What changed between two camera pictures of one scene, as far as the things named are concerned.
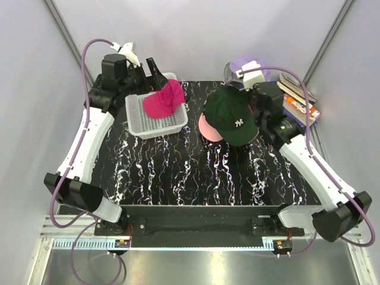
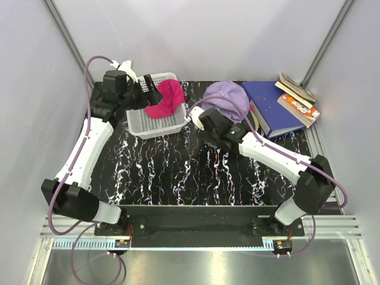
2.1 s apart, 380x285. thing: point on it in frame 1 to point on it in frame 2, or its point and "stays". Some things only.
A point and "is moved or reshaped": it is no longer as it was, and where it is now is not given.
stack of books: x=294 y=88 stays
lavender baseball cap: x=231 y=67 to x=231 y=91
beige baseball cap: x=257 y=133 is moved or reshaped
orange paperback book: x=297 y=109 stays
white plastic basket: x=141 y=125 stays
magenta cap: x=162 y=103 stays
